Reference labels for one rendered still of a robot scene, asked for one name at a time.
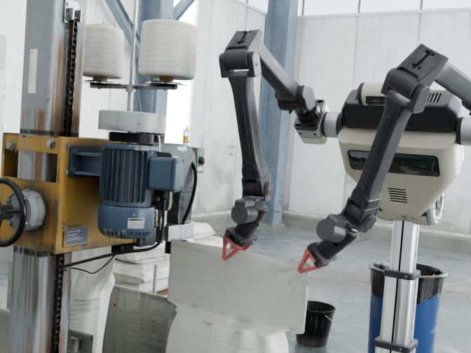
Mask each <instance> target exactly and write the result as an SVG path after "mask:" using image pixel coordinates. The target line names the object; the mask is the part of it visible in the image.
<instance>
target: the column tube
mask: <svg viewBox="0 0 471 353"><path fill-rule="evenodd" d="M71 1H75V2H77V3H79V10H82V18H81V22H79V23H78V26H77V27H78V34H77V46H76V61H75V62H76V69H75V81H74V104H73V116H72V129H71V137H77V138H79V128H80V116H81V93H82V80H83V57H84V45H85V32H86V9H87V0H71ZM63 10H64V0H27V7H26V20H25V46H24V60H23V73H22V99H21V112H20V135H27V136H36V137H53V138H59V137H63V132H64V108H65V96H66V84H67V61H68V57H67V56H68V49H69V46H68V43H69V26H70V24H67V23H64V22H63ZM30 49H38V57H37V70H36V93H28V86H29V61H30ZM56 177H57V154H55V153H42V152H34V151H21V150H19V151H18V177H17V178H20V179H30V180H35V181H45V182H56ZM56 257H57V254H52V252H48V251H42V250H39V249H33V248H29V247H24V246H20V245H16V244H14V245H13V269H12V282H11V308H10V321H9V334H8V353H50V349H51V347H52V345H51V338H52V325H53V303H54V291H55V269H56ZM66 269H67V271H64V275H63V278H62V279H63V287H62V310H61V322H60V344H59V353H67V331H68V319H69V296H70V284H71V266H69V267H66Z"/></svg>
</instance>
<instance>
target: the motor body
mask: <svg viewBox="0 0 471 353"><path fill-rule="evenodd" d="M102 147H103V148H104V149H102V157H101V169H100V191H99V197H100V198H102V199H103V202H101V203H99V204H98V208H97V211H98V220H97V226H98V228H99V230H100V232H101V233H102V234H103V235H105V236H107V237H113V238H120V239H140V238H144V237H148V236H149V235H150V234H151V232H152V231H153V225H154V216H155V214H156V212H155V207H154V206H153V205H151V195H154V190H150V189H149V187H148V186H147V184H146V183H147V172H148V161H149V160H150V159H151V158H152V157H157V152H155V151H158V146H150V145H140V144H120V143H108V142H104V143H103V144H102ZM101 173H102V175H101Z"/></svg>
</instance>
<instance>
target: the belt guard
mask: <svg viewBox="0 0 471 353"><path fill-rule="evenodd" d="M165 128H166V115H163V114H158V113H146V112H138V111H119V110H99V118H98V129H99V130H113V131H121V132H127V131H131V132H136V133H140V134H144V133H145V134H150V133H151V134H152V135H158V134H157V133H159V134H160V135H163V134H165Z"/></svg>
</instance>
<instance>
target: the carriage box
mask: <svg viewBox="0 0 471 353"><path fill-rule="evenodd" d="M104 142H108V143H120V144H127V142H121V141H109V140H108V139H98V138H89V137H79V138H77V137H59V138H53V137H36V136H27V135H20V133H12V132H3V138H2V152H1V177H6V178H8V179H10V180H12V181H14V182H15V183H16V184H17V185H18V187H19V188H20V190H21V191H23V190H24V189H28V190H30V191H36V192H37V193H39V194H41V197H42V198H43V200H44V202H45V206H46V216H45V219H44V221H43V224H42V226H40V227H39V228H37V229H34V230H24V231H23V233H22V235H21V236H20V238H19V240H18V241H17V242H16V243H14V244H16V245H20V246H24V247H29V248H33V249H39V250H42V251H48V252H52V254H61V253H67V252H72V251H80V250H86V249H95V248H100V247H109V246H114V245H119V244H128V243H136V239H120V238H113V237H107V236H105V235H103V234H102V233H101V232H100V230H99V228H98V226H97V220H98V211H97V208H98V204H99V203H101V202H103V199H102V198H100V197H99V191H100V177H83V178H71V177H68V169H69V147H70V146H71V145H74V146H101V147H102V144H103V143H104ZM102 149H104V148H103V147H102ZM19 150H21V151H34V152H42V153H55V154H57V177H56V182H45V181H35V180H30V179H20V178H17V177H18V151H19ZM12 193H14V191H13V190H12V189H11V188H10V187H9V186H7V185H6V184H0V201H1V203H2V204H3V205H5V204H6V199H7V198H8V197H9V196H10V195H11V194H12ZM82 227H88V243H83V244H75V245H69V246H65V237H66V229H71V228H82ZM15 231H16V230H14V229H12V228H11V227H10V226H9V225H8V224H7V219H5V220H3V221H2V224H1V227H0V240H1V241H5V240H8V239H10V238H11V237H12V236H13V235H14V234H15ZM52 250H53V251H52Z"/></svg>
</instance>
